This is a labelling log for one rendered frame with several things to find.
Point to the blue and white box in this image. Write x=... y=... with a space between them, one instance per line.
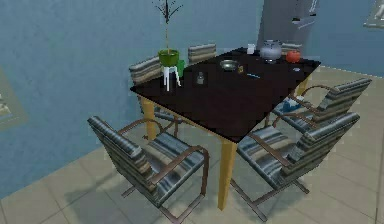
x=290 y=104

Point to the blue pen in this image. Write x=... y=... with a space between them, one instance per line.
x=253 y=75

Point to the small yellow shaker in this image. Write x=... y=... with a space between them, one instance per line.
x=240 y=69

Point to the house plant in green pot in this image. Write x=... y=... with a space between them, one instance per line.
x=168 y=56

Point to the white mug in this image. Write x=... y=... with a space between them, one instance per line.
x=250 y=48

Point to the dark table with yellow legs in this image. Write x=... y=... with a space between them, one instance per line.
x=226 y=96

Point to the small pale disc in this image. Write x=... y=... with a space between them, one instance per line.
x=296 y=69

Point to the striped armchair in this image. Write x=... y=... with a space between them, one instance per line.
x=283 y=153
x=201 y=52
x=143 y=160
x=330 y=100
x=290 y=47
x=144 y=70

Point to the green cup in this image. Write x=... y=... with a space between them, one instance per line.
x=180 y=66

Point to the grey fridge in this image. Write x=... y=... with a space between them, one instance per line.
x=286 y=20

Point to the small grey shaker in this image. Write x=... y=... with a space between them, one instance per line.
x=200 y=78

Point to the grey metal bowl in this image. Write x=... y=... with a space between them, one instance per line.
x=228 y=64

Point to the grey glass vase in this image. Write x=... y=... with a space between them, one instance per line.
x=270 y=50

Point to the red tomato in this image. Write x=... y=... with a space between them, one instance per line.
x=293 y=56

